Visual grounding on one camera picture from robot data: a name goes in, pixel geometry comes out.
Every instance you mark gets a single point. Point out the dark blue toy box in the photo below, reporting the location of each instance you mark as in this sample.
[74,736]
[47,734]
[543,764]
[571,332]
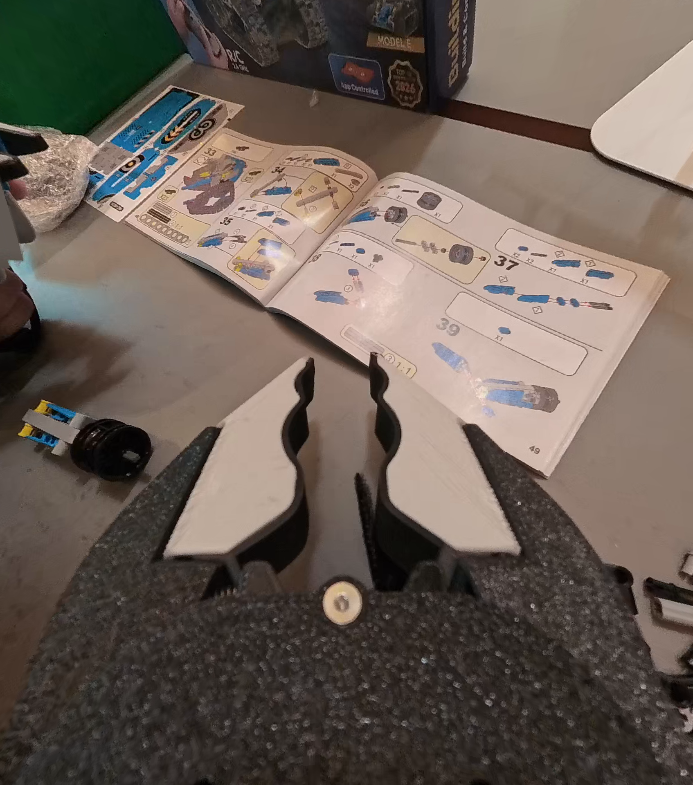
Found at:
[322,37]

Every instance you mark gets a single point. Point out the white stand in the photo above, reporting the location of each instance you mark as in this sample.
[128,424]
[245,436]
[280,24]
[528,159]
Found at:
[678,122]

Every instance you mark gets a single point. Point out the building instruction manual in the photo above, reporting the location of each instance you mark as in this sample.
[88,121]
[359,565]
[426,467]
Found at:
[444,294]

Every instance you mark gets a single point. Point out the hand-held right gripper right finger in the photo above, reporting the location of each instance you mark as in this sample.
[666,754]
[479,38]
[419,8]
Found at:
[444,484]

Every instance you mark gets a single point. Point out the green panel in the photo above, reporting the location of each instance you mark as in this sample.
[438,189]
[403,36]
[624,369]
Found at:
[64,61]

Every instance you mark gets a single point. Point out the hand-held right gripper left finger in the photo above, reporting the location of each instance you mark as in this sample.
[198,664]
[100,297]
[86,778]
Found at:
[242,484]

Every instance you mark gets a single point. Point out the grey desk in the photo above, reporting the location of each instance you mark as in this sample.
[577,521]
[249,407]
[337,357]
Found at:
[138,306]

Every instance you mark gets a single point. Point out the blue sticker sheet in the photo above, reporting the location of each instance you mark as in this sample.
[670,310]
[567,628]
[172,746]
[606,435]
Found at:
[150,135]

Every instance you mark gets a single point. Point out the toy wheel block assembly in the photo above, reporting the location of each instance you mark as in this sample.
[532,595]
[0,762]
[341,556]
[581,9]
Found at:
[113,447]

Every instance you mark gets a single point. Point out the crumpled clear plastic wrap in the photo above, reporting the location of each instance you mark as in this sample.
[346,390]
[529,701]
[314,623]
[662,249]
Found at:
[58,184]

